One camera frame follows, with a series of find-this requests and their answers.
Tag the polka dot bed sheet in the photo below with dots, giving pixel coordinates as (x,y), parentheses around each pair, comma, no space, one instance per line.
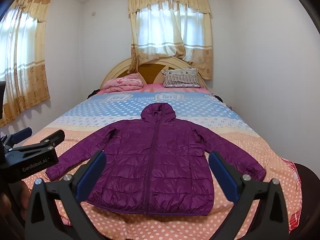
(175,100)

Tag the folded pink blanket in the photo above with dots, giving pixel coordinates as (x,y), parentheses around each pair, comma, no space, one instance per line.
(125,83)

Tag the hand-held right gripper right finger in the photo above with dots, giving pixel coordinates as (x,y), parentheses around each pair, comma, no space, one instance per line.
(222,177)

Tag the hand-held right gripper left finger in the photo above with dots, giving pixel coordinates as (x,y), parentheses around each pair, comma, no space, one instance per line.
(91,177)

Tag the narrow beige floral curtain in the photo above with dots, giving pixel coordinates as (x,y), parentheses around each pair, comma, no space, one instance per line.
(22,67)

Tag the wide beige floral curtain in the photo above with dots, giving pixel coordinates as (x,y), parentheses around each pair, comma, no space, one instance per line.
(162,30)

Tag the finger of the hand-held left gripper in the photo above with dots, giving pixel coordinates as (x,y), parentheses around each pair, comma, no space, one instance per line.
(55,137)
(22,133)

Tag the cream wooden headboard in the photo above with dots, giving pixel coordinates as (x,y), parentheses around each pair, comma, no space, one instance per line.
(150,73)

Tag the dark maroon cloth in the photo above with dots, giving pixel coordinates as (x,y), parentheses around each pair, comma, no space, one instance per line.
(308,195)

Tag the purple hooded puffer jacket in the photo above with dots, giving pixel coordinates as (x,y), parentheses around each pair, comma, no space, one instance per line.
(155,160)

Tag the striped grey pillow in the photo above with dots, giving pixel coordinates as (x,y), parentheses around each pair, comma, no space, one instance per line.
(181,78)

